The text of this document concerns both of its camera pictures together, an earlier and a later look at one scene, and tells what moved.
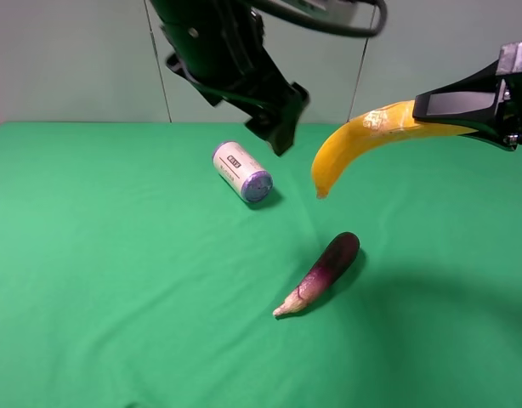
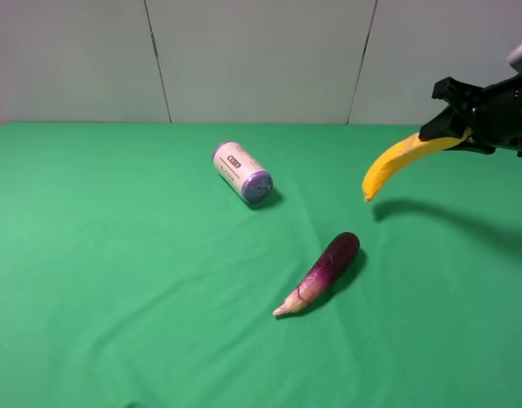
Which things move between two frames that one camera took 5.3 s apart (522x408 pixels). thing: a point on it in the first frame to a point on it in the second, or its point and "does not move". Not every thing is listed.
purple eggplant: (331, 263) does not move
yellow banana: (391, 120) to (412, 144)
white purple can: (236, 167) does not move
